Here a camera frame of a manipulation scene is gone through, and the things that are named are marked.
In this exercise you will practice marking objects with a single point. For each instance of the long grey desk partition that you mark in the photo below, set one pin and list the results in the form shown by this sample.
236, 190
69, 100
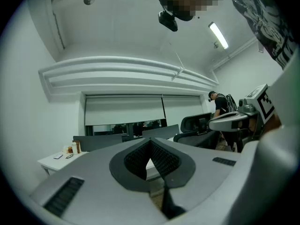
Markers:
98, 142

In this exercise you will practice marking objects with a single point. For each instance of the black head camera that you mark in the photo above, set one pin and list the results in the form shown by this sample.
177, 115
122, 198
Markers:
167, 21

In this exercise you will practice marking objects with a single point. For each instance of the pink phone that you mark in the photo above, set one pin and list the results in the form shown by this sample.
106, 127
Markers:
58, 156

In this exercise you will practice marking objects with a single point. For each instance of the person's black printed shirt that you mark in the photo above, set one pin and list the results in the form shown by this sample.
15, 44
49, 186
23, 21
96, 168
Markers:
264, 15

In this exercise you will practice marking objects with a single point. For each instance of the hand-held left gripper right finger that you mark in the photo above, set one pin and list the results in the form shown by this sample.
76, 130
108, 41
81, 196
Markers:
206, 172

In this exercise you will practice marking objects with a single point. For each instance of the short grey desk partition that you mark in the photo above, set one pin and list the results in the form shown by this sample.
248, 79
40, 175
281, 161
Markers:
161, 131

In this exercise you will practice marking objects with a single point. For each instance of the brown cardboard box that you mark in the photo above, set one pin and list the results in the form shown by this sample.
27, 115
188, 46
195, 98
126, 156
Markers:
78, 146

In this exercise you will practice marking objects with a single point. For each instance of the white wall conduit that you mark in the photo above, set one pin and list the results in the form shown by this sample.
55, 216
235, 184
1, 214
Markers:
234, 53

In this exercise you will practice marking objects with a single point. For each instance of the person's head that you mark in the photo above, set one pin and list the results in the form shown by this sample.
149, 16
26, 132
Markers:
187, 1

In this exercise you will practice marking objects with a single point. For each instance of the long ceiling lamp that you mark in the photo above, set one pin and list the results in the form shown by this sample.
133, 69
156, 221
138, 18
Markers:
218, 35

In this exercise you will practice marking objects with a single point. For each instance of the black office chair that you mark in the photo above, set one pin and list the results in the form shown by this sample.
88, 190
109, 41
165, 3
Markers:
194, 135

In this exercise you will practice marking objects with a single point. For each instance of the white plastic bottle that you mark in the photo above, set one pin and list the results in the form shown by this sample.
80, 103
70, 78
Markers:
74, 148

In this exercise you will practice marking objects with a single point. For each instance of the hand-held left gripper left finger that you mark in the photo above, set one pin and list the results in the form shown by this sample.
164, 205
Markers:
93, 191

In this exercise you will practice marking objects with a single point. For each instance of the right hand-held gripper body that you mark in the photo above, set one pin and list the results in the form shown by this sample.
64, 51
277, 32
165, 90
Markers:
262, 97

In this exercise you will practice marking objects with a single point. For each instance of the dark glass window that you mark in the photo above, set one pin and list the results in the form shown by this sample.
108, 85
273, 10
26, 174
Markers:
117, 129

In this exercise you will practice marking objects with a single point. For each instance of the white roller blind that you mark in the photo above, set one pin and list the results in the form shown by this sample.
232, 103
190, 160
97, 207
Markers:
124, 110
182, 107

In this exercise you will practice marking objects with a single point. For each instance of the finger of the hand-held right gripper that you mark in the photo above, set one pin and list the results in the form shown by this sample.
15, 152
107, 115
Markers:
222, 123

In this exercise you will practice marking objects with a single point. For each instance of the black glasses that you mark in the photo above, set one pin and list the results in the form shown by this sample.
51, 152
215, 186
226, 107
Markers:
69, 156

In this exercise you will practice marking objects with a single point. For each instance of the white ceiling ducts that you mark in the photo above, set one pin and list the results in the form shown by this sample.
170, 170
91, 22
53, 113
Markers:
117, 74

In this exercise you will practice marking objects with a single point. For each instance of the person's right forearm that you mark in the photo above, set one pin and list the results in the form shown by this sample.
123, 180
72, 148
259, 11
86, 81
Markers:
273, 122

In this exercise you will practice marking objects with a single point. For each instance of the orange jar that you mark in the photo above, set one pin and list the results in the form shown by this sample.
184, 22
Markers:
70, 150

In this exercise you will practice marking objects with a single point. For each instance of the white desk leg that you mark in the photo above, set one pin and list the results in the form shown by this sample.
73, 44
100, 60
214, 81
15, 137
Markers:
46, 170

